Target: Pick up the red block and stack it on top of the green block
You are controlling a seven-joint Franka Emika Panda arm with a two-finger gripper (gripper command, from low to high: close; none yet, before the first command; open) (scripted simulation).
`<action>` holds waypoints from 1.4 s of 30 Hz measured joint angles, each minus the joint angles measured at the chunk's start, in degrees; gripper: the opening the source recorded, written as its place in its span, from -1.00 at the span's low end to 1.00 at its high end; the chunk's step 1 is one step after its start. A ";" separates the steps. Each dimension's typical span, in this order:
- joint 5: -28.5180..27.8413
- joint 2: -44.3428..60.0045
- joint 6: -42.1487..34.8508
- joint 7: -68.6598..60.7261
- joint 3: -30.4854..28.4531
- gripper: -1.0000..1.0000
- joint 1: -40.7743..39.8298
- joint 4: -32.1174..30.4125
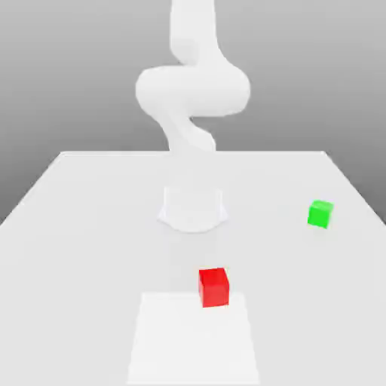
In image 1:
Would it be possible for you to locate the small red cube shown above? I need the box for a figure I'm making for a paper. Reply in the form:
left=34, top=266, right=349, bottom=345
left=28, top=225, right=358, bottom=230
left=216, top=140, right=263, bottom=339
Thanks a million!
left=198, top=267, right=231, bottom=309

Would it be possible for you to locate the small green cube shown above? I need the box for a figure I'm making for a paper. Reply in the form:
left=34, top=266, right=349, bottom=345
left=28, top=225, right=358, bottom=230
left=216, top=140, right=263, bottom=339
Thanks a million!
left=306, top=199, right=335, bottom=230

